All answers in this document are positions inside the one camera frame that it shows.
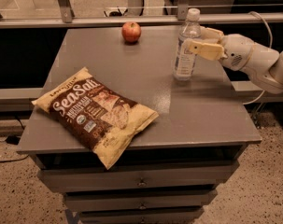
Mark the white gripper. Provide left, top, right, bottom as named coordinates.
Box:
left=186, top=26, right=255, bottom=71

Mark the clear plastic water bottle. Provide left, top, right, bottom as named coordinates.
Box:
left=173, top=8, right=201, bottom=81

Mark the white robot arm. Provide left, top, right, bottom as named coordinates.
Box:
left=187, top=26, right=283, bottom=94

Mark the grey metal railing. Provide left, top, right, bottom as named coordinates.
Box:
left=0, top=0, right=283, bottom=29

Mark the red apple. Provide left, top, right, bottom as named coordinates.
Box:
left=121, top=22, right=141, bottom=43

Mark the grey drawer cabinet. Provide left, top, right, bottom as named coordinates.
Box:
left=20, top=26, right=261, bottom=224

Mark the sea salt chips bag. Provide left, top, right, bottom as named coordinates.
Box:
left=33, top=68, right=158, bottom=169

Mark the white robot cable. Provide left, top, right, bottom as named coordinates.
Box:
left=242, top=10, right=274, bottom=106

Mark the black floor cable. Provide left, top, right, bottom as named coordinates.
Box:
left=0, top=115, right=29, bottom=164

